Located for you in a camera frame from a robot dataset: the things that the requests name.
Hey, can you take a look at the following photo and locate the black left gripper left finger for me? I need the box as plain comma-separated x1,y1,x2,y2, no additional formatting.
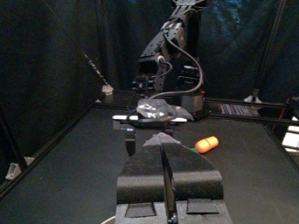
117,133,169,205

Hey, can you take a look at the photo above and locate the black aluminium frame post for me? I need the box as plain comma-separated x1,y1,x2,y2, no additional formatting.
251,0,289,99
42,0,111,88

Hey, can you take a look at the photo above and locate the orange toy carrot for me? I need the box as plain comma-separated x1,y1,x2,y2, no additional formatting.
190,136,221,155

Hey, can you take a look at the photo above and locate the white frame corner bracket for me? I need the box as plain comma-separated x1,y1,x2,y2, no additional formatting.
4,157,35,181
101,83,117,96
243,94,265,104

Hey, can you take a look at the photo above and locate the ribbed grey vent panel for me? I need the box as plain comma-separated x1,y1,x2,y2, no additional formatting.
217,102,262,118

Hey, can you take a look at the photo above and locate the thin red cable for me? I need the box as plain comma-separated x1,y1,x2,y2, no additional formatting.
271,97,293,131

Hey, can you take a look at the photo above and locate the white shelf rack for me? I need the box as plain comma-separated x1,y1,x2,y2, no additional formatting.
281,115,299,154

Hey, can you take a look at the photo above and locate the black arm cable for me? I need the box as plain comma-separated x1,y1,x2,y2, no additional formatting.
149,27,206,100

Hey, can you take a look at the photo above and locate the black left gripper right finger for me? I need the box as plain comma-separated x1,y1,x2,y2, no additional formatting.
162,134,226,203

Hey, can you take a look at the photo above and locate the white cable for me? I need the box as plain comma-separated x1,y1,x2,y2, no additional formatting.
101,214,118,224

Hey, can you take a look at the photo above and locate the black frame base rail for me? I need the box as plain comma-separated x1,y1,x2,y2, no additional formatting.
93,90,299,127

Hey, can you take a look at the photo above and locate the clear plastic wrist camera mount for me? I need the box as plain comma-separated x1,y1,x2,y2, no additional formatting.
135,98,177,121

